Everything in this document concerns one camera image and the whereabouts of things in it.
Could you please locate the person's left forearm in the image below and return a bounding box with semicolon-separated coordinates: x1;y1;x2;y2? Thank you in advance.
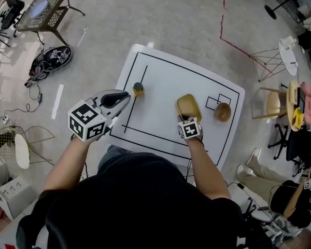
43;138;94;191

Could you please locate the gold wire chair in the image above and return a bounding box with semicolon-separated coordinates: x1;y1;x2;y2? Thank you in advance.
0;125;55;170

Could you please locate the white box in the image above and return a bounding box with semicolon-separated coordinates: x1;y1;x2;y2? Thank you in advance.
0;156;39;219

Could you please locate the yellow plastic bowl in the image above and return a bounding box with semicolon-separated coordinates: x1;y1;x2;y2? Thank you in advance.
176;94;203;123

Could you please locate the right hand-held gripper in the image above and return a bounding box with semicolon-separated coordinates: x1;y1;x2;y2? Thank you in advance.
176;114;205;142

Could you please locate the yellow packet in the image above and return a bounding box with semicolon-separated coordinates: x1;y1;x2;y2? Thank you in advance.
291;107;305;129

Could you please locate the round white side table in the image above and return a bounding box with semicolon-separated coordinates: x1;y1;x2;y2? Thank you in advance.
249;36;300;83

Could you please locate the person's right forearm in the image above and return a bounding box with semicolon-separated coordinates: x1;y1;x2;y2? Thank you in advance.
187;137;232;200

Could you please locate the black swivel office chair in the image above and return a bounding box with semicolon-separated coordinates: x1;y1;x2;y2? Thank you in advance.
267;123;311;177

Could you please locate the wooden stool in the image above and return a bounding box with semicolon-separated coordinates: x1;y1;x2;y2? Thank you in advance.
251;80;305;132

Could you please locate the dark metal side table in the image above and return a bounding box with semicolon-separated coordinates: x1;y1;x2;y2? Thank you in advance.
13;0;86;47

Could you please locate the black pedestal fan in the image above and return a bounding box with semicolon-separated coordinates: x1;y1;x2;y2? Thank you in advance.
263;0;302;21

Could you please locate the brown bowl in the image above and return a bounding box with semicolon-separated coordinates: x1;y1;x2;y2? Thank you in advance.
214;102;232;123

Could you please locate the person's black shirt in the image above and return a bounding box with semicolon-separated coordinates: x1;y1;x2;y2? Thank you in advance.
15;151;249;249

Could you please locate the person's jeans leg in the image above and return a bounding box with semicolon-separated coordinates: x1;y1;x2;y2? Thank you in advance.
97;145;132;171

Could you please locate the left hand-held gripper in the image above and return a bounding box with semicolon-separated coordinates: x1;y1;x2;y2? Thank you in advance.
68;89;132;142

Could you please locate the black box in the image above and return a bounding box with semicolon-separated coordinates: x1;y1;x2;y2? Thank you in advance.
296;86;306;114

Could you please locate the yellow bottle with black cap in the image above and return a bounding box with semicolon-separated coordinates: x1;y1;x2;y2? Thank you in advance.
132;81;146;96

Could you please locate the black floor bag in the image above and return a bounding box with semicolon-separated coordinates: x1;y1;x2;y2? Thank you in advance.
24;45;74;88

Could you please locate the black mesh office chair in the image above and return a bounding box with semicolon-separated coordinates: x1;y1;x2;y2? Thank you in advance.
0;0;26;49

